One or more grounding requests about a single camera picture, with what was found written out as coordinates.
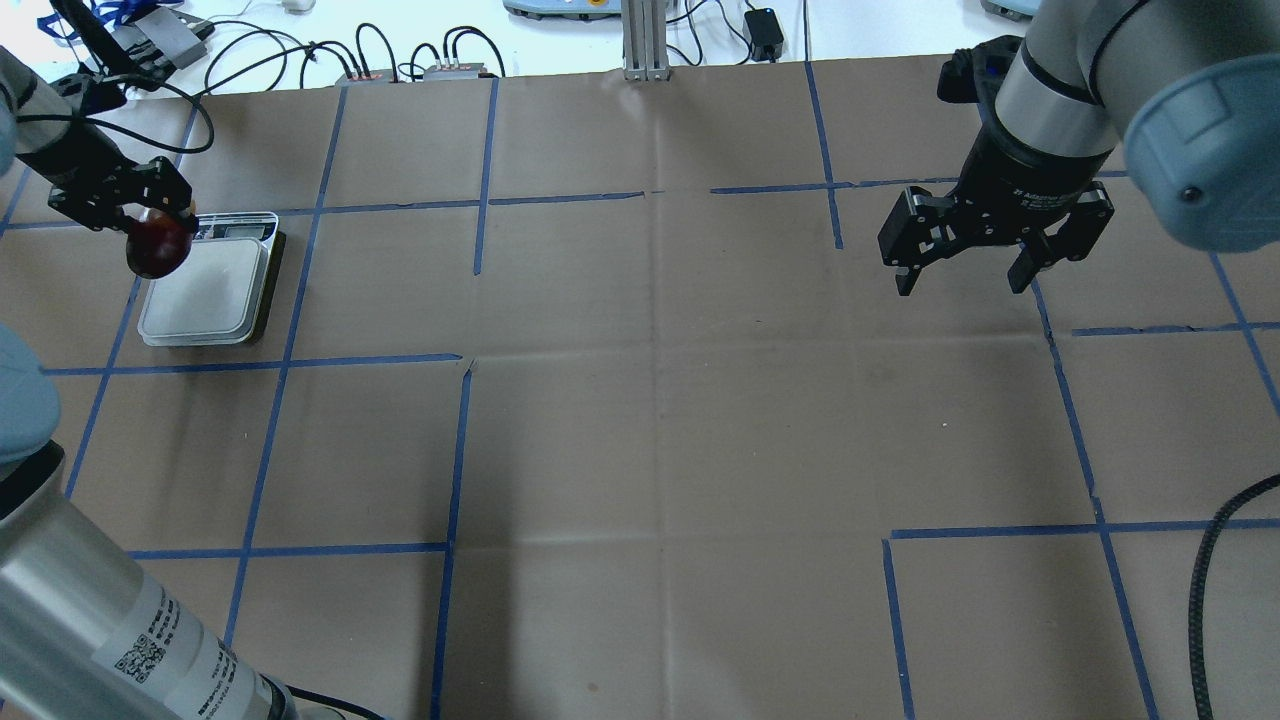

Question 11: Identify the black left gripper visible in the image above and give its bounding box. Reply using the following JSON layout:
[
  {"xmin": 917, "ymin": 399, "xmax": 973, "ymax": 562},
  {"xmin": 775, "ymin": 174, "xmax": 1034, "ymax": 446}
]
[{"xmin": 15, "ymin": 76, "xmax": 198, "ymax": 237}]

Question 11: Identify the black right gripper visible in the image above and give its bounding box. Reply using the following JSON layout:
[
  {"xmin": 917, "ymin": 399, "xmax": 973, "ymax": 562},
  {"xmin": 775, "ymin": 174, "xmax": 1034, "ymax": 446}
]
[{"xmin": 878, "ymin": 47, "xmax": 1115, "ymax": 297}]

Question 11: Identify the red yellow mango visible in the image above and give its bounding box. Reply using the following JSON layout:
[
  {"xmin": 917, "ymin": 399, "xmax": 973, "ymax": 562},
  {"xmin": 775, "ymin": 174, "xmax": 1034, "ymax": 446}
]
[{"xmin": 125, "ymin": 209, "xmax": 196, "ymax": 281}]

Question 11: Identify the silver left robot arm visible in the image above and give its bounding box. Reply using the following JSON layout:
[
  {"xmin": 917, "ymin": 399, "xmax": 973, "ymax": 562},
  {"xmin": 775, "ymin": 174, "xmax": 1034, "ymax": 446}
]
[{"xmin": 1, "ymin": 51, "xmax": 300, "ymax": 719}]

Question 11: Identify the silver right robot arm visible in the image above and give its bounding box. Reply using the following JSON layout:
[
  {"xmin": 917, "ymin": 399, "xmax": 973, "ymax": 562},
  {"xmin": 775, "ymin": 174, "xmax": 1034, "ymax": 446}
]
[{"xmin": 877, "ymin": 1, "xmax": 1279, "ymax": 296}]

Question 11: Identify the silver digital kitchen scale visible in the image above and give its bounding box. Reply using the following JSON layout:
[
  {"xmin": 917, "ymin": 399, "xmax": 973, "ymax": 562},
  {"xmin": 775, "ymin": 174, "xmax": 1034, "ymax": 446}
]
[{"xmin": 136, "ymin": 211, "xmax": 287, "ymax": 348}]

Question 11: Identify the grey usb hub near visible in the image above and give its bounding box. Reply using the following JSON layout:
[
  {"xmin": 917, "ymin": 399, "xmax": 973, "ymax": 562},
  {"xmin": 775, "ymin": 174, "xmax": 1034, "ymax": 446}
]
[{"xmin": 334, "ymin": 68, "xmax": 399, "ymax": 87}]

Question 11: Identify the grey usb hub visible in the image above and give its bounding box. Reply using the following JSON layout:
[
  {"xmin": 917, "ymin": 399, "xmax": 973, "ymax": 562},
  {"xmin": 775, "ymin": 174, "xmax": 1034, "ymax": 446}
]
[
  {"xmin": 334, "ymin": 68, "xmax": 399, "ymax": 87},
  {"xmin": 419, "ymin": 63, "xmax": 497, "ymax": 82}
]

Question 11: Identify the black power adapter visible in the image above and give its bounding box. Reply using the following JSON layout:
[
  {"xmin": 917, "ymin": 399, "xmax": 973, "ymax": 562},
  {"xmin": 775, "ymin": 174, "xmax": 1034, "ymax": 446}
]
[{"xmin": 742, "ymin": 6, "xmax": 786, "ymax": 63}]

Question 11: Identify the grey usb hub far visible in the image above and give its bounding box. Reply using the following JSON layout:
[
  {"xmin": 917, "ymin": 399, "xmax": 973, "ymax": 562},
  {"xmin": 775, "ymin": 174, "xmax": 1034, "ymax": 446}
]
[{"xmin": 419, "ymin": 63, "xmax": 497, "ymax": 82}]

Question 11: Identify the brown paper table cover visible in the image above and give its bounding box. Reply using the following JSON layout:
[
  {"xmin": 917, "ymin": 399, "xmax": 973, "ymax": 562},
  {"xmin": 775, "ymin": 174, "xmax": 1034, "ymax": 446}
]
[{"xmin": 3, "ymin": 56, "xmax": 1277, "ymax": 719}]

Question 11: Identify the blue teach pendant tablet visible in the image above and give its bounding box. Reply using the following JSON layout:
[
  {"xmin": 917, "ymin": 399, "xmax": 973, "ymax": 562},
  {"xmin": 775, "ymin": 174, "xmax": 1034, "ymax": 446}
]
[{"xmin": 502, "ymin": 0, "xmax": 623, "ymax": 22}]

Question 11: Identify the black braided cable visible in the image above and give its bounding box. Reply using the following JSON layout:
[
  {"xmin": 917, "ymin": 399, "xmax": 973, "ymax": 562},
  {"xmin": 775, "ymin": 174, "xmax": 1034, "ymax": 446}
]
[{"xmin": 1188, "ymin": 474, "xmax": 1280, "ymax": 720}]

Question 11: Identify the aluminium frame post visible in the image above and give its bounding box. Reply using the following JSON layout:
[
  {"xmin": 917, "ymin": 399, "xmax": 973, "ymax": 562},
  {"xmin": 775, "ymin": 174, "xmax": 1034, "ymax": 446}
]
[{"xmin": 620, "ymin": 0, "xmax": 669, "ymax": 83}]

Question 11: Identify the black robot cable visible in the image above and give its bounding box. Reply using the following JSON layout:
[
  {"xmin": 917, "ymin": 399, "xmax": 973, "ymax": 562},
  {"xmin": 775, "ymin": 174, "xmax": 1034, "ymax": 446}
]
[{"xmin": 285, "ymin": 685, "xmax": 390, "ymax": 720}]

